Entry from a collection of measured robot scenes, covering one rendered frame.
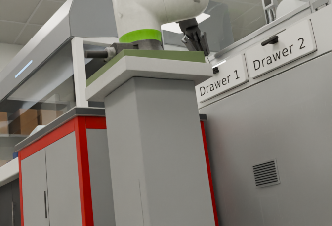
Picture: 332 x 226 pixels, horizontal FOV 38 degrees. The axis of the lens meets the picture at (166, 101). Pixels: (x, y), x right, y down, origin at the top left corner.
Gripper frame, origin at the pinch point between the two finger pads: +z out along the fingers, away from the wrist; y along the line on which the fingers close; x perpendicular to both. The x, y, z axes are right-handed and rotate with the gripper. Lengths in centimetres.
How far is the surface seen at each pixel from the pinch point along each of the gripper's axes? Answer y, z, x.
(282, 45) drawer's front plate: -0.3, 6.4, 37.1
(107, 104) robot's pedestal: 63, 4, 18
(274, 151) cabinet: 9.8, 39.3, 23.2
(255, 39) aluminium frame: -4.4, -0.5, 24.3
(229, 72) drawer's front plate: -0.1, 6.6, 9.8
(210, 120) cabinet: 3.2, 20.9, -7.4
